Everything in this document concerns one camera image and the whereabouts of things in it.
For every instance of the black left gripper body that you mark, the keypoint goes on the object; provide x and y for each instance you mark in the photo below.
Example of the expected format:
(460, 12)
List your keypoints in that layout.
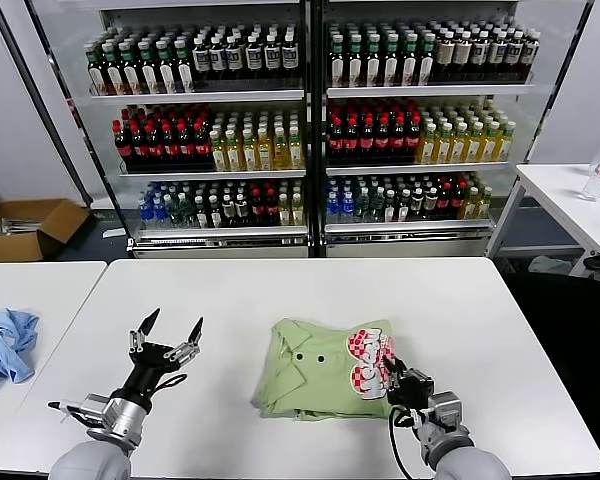
(147, 372)

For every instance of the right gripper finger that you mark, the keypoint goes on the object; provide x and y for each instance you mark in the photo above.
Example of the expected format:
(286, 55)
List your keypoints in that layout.
(401, 370)
(389, 369)

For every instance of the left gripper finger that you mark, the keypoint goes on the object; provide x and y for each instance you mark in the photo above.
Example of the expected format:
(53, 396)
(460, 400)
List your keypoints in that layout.
(196, 335)
(149, 324)

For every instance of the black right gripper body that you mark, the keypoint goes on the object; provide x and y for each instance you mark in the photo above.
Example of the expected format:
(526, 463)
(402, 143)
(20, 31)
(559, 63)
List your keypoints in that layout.
(415, 387)

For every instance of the light green polo shirt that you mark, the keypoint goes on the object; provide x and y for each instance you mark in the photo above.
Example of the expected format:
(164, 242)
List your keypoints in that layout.
(320, 380)

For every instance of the grey silver right robot arm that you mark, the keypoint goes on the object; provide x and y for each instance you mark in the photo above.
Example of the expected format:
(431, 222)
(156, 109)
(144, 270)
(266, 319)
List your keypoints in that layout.
(460, 455)

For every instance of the grey silver left robot arm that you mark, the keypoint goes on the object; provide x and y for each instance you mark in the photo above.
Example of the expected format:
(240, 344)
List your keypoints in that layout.
(125, 420)

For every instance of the white flat floor plate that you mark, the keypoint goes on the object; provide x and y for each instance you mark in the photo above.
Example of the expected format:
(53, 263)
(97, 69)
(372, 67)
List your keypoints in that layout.
(113, 233)

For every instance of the blue water bottle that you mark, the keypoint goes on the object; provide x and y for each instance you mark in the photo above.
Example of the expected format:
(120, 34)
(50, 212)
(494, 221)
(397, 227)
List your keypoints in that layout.
(347, 211)
(334, 211)
(159, 216)
(145, 216)

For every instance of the clear green water bottle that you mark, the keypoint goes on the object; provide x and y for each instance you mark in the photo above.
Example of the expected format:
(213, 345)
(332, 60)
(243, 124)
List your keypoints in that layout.
(375, 210)
(361, 210)
(173, 215)
(186, 215)

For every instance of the dark tea bottle white label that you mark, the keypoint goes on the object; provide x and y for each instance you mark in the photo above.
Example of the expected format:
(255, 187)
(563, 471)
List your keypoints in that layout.
(389, 210)
(214, 215)
(402, 210)
(200, 215)

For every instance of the beige label dark bottle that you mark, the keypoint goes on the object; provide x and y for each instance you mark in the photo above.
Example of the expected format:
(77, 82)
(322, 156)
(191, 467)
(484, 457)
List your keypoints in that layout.
(241, 213)
(462, 55)
(416, 207)
(430, 206)
(446, 56)
(228, 213)

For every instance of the open brown cardboard box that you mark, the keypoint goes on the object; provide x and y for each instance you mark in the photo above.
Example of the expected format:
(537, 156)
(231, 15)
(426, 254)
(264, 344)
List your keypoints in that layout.
(56, 220)

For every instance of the crumpled blue cloth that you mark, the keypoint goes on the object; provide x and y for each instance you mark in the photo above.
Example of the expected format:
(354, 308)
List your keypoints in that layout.
(5, 345)

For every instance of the yellow tea bottle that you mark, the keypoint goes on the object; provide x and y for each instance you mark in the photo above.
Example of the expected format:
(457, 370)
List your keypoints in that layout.
(234, 158)
(474, 147)
(280, 157)
(296, 212)
(250, 157)
(265, 157)
(283, 213)
(504, 145)
(471, 205)
(443, 148)
(295, 156)
(485, 203)
(428, 148)
(219, 158)
(459, 148)
(489, 146)

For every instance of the grey metal rods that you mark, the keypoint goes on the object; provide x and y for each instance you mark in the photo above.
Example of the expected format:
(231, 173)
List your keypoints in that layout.
(16, 228)

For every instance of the grey crumpled bag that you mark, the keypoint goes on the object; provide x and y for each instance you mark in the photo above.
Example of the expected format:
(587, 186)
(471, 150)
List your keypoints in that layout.
(549, 264)

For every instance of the white drinks display shelf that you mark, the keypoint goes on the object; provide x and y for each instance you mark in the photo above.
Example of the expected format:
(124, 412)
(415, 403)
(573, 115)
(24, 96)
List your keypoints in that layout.
(206, 97)
(431, 92)

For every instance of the white side table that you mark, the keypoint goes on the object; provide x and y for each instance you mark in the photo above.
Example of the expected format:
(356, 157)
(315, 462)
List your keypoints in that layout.
(556, 186)

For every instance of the green cap dark tea bottle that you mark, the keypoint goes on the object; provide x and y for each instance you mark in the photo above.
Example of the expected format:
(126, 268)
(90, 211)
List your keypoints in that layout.
(373, 71)
(391, 71)
(116, 78)
(355, 71)
(132, 78)
(100, 78)
(426, 70)
(409, 71)
(150, 77)
(338, 71)
(167, 77)
(184, 77)

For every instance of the white cap dark label bottle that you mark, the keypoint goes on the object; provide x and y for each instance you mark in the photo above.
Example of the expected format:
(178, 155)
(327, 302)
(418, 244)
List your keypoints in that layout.
(479, 53)
(254, 60)
(514, 52)
(201, 62)
(234, 61)
(272, 59)
(217, 61)
(290, 58)
(531, 51)
(497, 53)

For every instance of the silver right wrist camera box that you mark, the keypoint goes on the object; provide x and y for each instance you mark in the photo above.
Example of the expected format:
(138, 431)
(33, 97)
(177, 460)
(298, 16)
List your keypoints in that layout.
(447, 407)

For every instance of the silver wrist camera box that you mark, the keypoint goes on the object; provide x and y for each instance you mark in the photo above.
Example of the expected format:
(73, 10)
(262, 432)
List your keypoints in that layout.
(447, 407)
(96, 410)

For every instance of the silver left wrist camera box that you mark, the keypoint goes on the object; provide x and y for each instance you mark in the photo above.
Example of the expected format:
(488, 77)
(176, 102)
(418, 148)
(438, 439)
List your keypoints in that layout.
(96, 410)

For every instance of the glass door black frame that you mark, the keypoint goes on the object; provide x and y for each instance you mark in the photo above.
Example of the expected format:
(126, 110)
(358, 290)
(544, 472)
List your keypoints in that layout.
(72, 107)
(563, 75)

